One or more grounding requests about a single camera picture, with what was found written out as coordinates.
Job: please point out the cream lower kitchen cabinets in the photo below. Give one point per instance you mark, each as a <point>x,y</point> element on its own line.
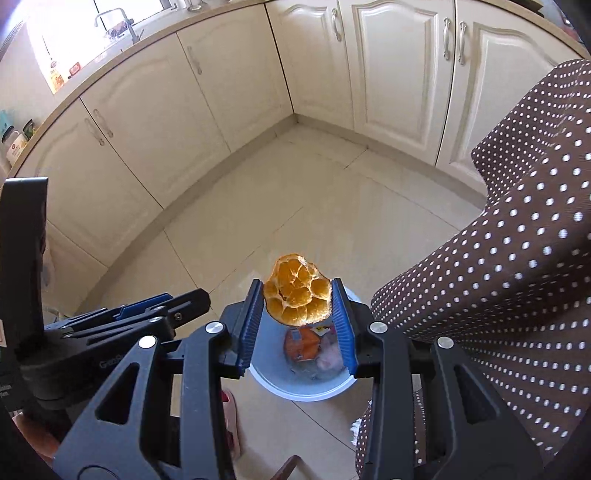
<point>155,124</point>

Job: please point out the brown polka dot tablecloth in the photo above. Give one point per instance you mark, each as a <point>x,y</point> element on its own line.
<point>513,287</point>

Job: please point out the pink slipper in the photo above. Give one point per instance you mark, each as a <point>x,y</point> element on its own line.
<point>230,413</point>

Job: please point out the chrome sink faucet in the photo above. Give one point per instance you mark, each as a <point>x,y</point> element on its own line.
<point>125,25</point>

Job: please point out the jar on left counter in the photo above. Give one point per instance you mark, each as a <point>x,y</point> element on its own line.
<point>14,143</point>

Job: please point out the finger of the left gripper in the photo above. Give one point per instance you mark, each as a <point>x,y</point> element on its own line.
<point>106,316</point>
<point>161,320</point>

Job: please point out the orange peel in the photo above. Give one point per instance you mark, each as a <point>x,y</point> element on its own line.
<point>297,294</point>

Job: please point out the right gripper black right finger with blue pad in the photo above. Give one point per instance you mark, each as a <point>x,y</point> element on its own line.
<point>434,414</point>

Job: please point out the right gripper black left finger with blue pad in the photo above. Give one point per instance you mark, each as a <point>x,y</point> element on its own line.
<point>159,414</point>

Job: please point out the light blue trash bin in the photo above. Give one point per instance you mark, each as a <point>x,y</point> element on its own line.
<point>301,364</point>

